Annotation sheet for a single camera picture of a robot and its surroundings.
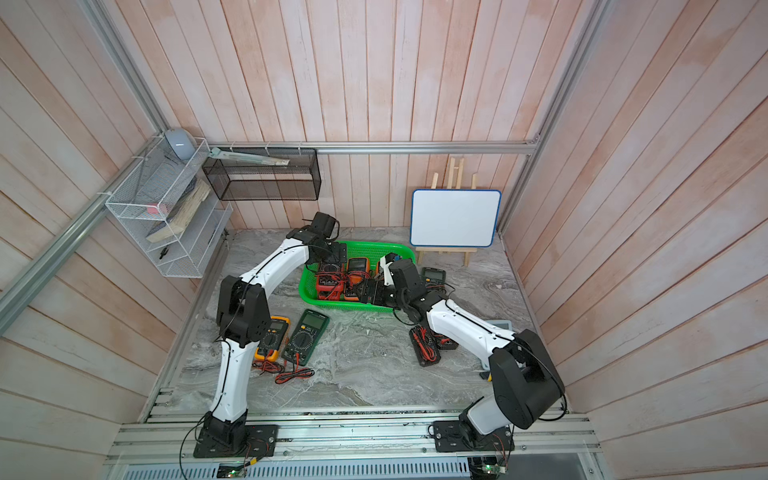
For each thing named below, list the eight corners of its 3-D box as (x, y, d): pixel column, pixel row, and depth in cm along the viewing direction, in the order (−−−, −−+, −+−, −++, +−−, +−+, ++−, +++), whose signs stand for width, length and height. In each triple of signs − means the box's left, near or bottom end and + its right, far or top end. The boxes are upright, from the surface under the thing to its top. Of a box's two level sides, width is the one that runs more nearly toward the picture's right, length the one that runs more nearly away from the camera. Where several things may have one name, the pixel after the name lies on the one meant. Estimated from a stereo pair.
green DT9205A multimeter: (281, 357, 88) (278, 354, 86) (307, 311, 98) (305, 307, 96) (307, 367, 87) (305, 364, 85) (330, 319, 97) (329, 315, 95)
